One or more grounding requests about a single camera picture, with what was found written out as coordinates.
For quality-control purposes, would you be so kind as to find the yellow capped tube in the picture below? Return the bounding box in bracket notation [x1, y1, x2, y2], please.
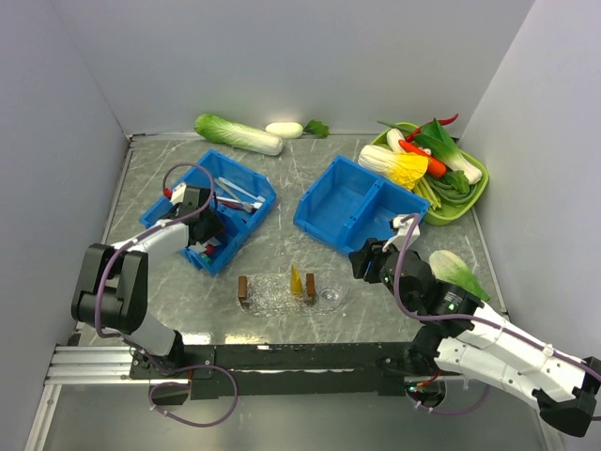
[290, 264, 304, 296]

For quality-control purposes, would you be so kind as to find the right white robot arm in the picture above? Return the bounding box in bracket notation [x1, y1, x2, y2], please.
[348, 239, 600, 438]

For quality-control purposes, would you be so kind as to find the purple cable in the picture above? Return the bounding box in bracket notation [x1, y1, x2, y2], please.
[393, 213, 601, 382]
[93, 162, 217, 377]

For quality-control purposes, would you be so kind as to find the blue storage bin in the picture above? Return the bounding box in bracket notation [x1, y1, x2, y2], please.
[134, 150, 276, 276]
[293, 156, 429, 256]

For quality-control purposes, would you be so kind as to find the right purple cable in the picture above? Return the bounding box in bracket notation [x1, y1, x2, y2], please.
[393, 213, 601, 382]

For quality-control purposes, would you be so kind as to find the green napa cabbage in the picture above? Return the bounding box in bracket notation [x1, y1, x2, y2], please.
[194, 114, 284, 156]

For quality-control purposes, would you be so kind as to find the green beans bundle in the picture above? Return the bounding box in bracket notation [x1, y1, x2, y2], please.
[413, 177, 475, 211]

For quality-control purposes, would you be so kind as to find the yellow white cabbage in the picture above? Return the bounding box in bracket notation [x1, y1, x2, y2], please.
[357, 145, 428, 191]

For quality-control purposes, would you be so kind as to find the bok choy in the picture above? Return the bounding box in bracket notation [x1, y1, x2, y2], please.
[413, 119, 483, 185]

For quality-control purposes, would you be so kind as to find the black base frame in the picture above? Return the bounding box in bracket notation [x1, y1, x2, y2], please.
[130, 342, 438, 400]

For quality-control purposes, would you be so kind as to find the white toothbrush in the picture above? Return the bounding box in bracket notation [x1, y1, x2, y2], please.
[218, 177, 266, 202]

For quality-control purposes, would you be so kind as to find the left blue storage bin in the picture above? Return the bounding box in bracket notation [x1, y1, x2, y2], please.
[134, 150, 276, 276]

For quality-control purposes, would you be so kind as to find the green vegetable tray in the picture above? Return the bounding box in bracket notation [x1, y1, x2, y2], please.
[372, 116, 489, 226]

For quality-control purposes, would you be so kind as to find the grey metal toothbrush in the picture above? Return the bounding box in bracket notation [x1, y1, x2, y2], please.
[218, 180, 254, 213]

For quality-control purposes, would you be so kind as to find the small green cabbage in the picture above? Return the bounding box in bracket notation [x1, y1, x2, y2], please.
[428, 250, 490, 302]

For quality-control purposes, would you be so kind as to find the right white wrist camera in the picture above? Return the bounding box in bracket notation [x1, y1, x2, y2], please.
[386, 214, 413, 250]

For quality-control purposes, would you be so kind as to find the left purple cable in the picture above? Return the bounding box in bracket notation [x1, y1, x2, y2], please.
[93, 162, 217, 377]

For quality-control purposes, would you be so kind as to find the orange carrot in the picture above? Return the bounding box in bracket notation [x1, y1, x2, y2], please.
[398, 139, 447, 179]

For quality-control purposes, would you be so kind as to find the white toothpaste tube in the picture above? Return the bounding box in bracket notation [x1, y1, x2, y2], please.
[188, 237, 221, 257]

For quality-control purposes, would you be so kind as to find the red chili pepper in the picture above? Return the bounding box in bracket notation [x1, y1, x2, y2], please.
[404, 113, 459, 143]

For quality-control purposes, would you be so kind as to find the red blue toothbrush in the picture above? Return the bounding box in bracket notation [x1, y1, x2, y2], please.
[217, 196, 263, 210]

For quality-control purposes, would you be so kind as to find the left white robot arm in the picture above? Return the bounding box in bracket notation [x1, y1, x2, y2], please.
[70, 183, 223, 378]

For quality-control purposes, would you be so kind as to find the white radish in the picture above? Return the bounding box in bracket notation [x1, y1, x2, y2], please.
[265, 122, 304, 140]

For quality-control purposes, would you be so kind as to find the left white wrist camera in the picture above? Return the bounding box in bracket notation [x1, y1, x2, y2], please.
[162, 182, 188, 205]

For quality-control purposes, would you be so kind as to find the right blue storage bin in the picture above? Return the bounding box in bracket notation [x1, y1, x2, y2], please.
[293, 156, 429, 256]

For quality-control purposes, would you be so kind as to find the clear plastic cup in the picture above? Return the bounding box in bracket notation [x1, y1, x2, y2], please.
[316, 279, 349, 312]

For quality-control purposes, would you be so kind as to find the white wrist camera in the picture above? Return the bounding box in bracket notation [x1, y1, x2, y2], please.
[162, 182, 188, 205]
[386, 214, 413, 250]

